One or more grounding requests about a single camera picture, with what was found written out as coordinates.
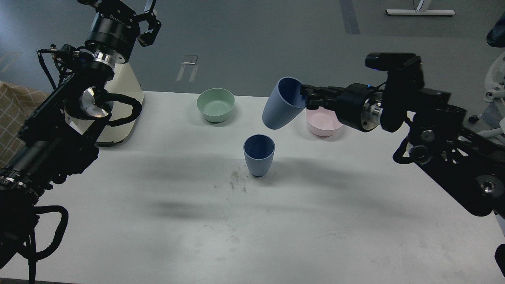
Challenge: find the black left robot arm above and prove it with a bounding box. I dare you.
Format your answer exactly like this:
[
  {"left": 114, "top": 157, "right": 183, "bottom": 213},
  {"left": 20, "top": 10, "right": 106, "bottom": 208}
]
[{"left": 1, "top": 0, "right": 162, "bottom": 284}]

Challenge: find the white table leg base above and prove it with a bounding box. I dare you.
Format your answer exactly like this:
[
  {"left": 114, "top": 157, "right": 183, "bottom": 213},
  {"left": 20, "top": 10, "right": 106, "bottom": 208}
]
[{"left": 385, "top": 0, "right": 456, "bottom": 17}]

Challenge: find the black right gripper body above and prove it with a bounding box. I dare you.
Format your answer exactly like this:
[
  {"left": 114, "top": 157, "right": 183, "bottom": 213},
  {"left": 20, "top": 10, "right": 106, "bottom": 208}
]
[{"left": 324, "top": 83, "right": 383, "bottom": 132}]

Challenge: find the cream toaster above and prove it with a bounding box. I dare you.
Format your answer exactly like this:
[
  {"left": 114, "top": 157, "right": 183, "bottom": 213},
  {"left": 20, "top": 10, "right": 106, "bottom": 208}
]
[{"left": 64, "top": 61, "right": 142, "bottom": 147}]

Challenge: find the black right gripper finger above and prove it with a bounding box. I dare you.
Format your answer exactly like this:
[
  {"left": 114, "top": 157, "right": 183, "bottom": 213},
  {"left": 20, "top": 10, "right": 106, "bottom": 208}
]
[{"left": 301, "top": 84, "right": 340, "bottom": 110}]

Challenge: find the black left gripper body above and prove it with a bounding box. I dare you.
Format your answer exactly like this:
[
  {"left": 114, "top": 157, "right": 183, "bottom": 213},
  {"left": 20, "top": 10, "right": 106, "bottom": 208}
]
[{"left": 78, "top": 0, "right": 162, "bottom": 64}]

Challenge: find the green bowl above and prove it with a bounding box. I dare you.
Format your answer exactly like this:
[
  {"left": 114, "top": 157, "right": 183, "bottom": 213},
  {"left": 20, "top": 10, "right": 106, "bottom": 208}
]
[{"left": 196, "top": 88, "right": 235, "bottom": 123}]

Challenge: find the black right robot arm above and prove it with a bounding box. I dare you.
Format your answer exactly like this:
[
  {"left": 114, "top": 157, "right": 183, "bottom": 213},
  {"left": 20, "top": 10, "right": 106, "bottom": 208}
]
[{"left": 301, "top": 83, "right": 504, "bottom": 217}]

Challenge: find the pink bowl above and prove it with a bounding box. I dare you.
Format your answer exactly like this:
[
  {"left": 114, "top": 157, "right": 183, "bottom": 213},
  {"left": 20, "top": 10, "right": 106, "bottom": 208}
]
[{"left": 305, "top": 108, "right": 343, "bottom": 137}]

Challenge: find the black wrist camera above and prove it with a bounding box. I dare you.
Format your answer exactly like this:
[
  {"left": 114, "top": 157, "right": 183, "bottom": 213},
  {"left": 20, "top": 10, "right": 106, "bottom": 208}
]
[{"left": 365, "top": 52, "right": 424, "bottom": 133}]

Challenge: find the blue cup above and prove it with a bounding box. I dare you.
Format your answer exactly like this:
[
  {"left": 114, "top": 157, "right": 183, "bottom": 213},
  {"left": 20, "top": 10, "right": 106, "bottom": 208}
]
[
  {"left": 243, "top": 134, "right": 275, "bottom": 177},
  {"left": 262, "top": 76, "right": 305, "bottom": 130}
]

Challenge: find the white office chair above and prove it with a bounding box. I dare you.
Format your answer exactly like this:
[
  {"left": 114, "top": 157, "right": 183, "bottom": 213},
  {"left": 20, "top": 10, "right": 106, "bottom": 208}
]
[{"left": 467, "top": 52, "right": 505, "bottom": 144}]

